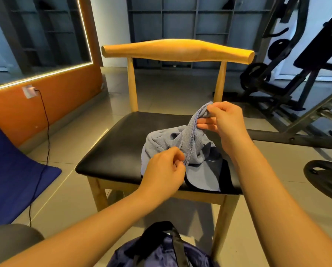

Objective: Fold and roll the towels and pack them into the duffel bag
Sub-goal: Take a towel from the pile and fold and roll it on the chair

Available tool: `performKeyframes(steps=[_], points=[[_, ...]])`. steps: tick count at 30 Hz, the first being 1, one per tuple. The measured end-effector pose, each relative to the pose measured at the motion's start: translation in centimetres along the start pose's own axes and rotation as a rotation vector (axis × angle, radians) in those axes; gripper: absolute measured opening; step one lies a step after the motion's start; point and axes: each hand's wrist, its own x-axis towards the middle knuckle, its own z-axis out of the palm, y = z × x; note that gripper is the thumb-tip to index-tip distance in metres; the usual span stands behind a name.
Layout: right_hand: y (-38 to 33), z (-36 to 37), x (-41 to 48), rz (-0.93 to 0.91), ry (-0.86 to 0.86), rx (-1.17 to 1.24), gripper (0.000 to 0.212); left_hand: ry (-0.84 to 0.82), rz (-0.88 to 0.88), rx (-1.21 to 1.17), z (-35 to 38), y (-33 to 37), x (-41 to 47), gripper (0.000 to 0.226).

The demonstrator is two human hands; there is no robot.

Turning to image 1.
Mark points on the black and grey gym machine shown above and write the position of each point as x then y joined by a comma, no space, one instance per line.
299,91

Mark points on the loose black weight plate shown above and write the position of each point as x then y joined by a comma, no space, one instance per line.
327,179

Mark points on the person's left leg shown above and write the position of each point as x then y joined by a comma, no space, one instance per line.
10,244

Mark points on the person's left forearm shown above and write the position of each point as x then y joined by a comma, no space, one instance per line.
82,236

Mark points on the grey shelf unit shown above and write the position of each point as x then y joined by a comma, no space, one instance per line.
193,13

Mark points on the wooden chair with black seat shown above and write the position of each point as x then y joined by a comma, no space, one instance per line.
116,147

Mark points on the single blue-grey towel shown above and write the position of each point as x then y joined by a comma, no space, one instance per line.
168,141

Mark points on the dark blue mat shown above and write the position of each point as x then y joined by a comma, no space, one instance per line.
13,175

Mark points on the navy blue bag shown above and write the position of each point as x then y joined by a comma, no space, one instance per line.
160,253

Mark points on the person's right forearm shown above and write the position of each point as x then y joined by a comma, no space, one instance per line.
282,203

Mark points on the wall mirror with light strip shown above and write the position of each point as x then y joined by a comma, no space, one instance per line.
38,30

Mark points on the white wall socket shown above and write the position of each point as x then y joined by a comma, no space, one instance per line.
29,91

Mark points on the person's right hand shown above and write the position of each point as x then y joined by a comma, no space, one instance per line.
226,122

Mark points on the person's left hand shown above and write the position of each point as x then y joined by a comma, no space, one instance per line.
163,176

